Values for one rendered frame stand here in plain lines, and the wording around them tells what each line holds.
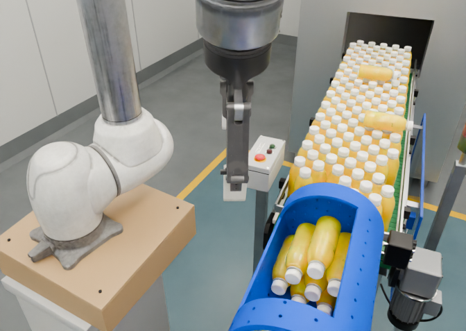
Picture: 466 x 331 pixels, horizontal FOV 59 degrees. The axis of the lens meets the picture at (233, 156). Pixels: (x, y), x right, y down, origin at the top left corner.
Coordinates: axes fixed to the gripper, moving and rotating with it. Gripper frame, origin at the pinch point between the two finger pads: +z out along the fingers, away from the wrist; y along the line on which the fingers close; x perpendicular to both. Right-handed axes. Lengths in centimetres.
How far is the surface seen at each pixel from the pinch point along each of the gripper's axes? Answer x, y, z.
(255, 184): -11, 48, 70
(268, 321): -7.3, -11.6, 33.9
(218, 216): 1, 116, 193
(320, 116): -41, 86, 73
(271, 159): -17, 54, 64
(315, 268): -20.6, 4.3, 44.7
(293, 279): -16, 5, 51
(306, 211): -24, 27, 55
